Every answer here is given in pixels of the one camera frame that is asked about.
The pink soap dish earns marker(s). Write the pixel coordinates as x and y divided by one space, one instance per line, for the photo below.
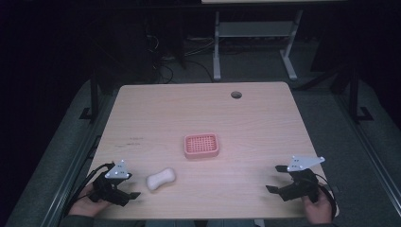
201 145

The cream soap bar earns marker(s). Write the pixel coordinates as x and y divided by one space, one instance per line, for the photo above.
160 179

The grey metal rail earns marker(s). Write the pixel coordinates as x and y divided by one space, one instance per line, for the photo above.
369 148
71 170

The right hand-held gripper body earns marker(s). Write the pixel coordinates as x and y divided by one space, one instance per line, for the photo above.
301 186

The black metal stand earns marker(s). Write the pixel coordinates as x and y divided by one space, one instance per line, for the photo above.
354 94
94 94

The person's left hand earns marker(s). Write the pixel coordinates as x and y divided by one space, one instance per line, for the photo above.
83 205

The person's right hand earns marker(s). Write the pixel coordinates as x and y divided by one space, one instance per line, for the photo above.
318 210

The white metal stand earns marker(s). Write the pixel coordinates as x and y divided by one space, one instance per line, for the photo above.
252 29

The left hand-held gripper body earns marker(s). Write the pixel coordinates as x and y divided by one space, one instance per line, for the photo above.
108 189

